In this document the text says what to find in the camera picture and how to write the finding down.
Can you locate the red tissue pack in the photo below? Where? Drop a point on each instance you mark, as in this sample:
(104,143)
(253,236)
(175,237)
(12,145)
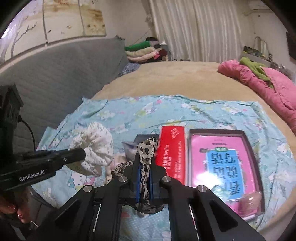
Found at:
(171,153)

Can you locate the cluttered dresser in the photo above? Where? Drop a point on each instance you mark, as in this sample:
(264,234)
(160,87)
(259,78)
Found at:
(259,53)

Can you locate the grey quilted headboard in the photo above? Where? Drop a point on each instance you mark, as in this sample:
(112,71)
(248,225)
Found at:
(52,83)

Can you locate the black wall television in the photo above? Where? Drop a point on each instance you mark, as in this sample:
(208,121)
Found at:
(291,46)

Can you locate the white floral scrunchie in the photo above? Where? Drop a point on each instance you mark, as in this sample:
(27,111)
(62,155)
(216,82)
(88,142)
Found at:
(97,142)

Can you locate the wall painting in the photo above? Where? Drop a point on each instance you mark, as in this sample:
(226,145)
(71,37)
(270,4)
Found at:
(43,22)

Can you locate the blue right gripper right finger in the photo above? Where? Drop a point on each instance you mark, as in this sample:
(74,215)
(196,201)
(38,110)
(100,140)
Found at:
(151,183)

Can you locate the person's left hand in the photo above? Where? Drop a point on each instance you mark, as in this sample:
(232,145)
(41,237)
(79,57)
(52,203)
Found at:
(18,205)

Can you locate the tan bed blanket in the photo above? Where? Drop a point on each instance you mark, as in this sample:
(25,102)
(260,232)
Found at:
(197,80)

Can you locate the pink quilt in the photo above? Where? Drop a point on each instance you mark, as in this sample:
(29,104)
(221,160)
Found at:
(281,99)

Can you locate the dark patterned pillow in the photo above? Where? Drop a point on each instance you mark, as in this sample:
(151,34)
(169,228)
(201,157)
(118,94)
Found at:
(129,68)

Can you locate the dark tray with pink book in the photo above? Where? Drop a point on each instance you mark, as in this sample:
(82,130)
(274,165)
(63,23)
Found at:
(224,162)

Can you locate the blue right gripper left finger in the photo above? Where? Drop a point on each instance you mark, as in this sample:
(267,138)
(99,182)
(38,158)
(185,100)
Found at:
(138,182)

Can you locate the green garment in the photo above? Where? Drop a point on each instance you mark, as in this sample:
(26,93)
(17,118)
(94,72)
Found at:
(257,70)

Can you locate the stack of folded clothes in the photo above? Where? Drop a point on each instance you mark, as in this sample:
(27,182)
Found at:
(147,51)

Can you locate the leopard print scrunchie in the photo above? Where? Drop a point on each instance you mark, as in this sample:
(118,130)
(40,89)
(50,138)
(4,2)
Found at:
(145,152)

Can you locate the white curtain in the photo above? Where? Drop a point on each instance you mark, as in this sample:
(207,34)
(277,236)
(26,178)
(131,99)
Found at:
(207,31)

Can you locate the brown item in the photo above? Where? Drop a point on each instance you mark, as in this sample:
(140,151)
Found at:
(250,203)

